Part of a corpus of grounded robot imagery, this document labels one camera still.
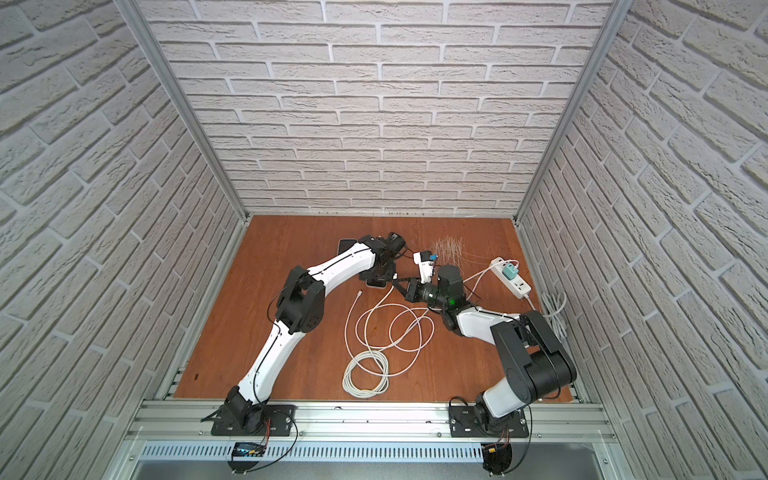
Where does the black phone pink case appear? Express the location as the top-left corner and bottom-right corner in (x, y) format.
(365, 277), (390, 289)

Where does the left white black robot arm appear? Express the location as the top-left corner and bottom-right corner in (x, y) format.
(220, 232), (406, 432)

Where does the white power strip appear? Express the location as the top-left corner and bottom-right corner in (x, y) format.
(490, 257), (532, 299)

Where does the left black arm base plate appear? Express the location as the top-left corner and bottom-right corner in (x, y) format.
(204, 404), (296, 437)

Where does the right black round connector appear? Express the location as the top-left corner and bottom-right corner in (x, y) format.
(481, 443), (513, 476)

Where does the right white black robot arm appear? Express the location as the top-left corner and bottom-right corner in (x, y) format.
(392, 265), (577, 430)

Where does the black phone mint frame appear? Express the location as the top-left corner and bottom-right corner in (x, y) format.
(338, 239), (357, 255)

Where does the white power strip cord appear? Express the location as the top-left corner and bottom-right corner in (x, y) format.
(523, 291), (570, 343)

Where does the aluminium front rail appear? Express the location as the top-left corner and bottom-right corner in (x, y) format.
(126, 400), (618, 444)

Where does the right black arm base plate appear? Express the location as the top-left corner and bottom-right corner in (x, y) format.
(448, 397), (530, 441)

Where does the teal charger adapter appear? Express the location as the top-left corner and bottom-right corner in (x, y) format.
(501, 262), (519, 281)

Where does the left small circuit board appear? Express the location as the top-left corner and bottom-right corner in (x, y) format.
(231, 442), (267, 459)

